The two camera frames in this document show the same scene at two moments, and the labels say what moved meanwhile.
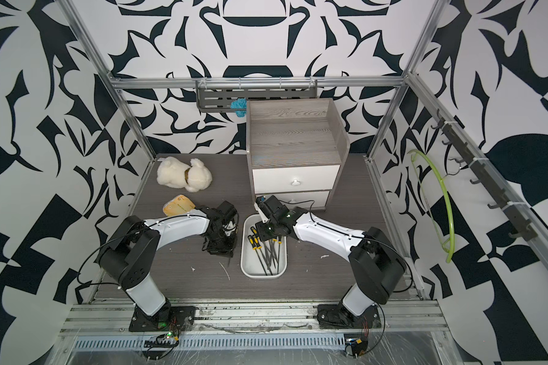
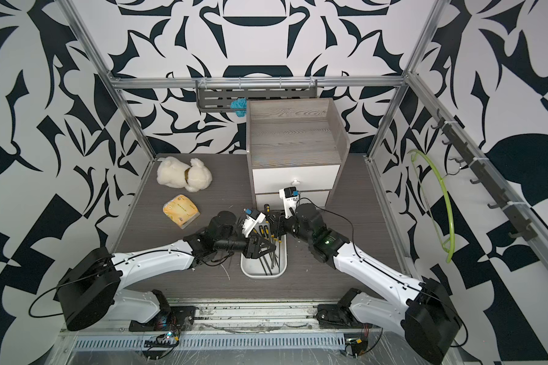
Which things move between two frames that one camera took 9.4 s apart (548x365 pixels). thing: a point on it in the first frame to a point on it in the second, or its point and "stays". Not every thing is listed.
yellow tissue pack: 178,205 stays
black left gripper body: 225,243 to 234,245
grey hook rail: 524,226 stays
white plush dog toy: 176,173 stays
